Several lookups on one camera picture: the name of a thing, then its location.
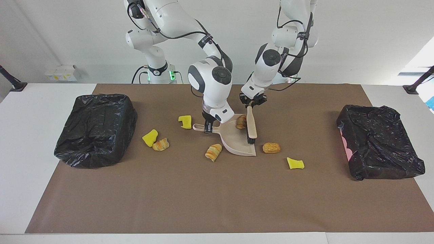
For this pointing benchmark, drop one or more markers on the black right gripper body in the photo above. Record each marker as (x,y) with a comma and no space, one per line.
(207,118)

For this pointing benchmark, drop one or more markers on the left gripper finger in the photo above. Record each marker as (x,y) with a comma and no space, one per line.
(261,102)
(244,103)

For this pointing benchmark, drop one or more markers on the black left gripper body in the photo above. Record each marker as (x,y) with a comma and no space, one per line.
(252,100)

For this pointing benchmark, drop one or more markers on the toy croissant piece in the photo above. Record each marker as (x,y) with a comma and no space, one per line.
(241,122)
(161,145)
(213,152)

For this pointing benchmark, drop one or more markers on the notched yellow foam piece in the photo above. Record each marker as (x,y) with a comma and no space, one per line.
(185,122)

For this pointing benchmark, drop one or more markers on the beige brush with black bristles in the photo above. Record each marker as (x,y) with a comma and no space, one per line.
(251,125)

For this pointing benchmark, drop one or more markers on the beige plastic dustpan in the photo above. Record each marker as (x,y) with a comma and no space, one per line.
(237,142)

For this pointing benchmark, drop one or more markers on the brown toy bread roll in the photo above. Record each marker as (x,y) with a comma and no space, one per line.
(271,147)

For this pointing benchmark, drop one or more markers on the yellow foam chunk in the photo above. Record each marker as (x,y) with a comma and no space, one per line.
(150,139)

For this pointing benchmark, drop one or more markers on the yellow green sponge piece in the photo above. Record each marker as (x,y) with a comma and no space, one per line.
(295,164)

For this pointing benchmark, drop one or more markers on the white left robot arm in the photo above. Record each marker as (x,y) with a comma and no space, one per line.
(268,67)

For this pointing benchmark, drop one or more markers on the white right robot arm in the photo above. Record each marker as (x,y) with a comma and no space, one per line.
(210,78)

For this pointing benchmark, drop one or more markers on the pink plastic bin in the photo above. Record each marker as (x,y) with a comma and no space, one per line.
(345,144)

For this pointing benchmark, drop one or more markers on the black plastic trash bag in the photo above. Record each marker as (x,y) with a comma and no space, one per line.
(379,145)
(95,128)

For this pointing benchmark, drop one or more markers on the brown paper table mat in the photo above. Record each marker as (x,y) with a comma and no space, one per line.
(217,196)

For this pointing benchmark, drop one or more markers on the light blue panel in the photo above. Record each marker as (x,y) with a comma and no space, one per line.
(431,103)

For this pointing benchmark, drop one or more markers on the black camera stand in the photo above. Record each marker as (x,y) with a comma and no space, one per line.
(412,88)
(17,84)

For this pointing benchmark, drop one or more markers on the white wall socket box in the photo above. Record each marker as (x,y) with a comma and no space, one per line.
(62,73)

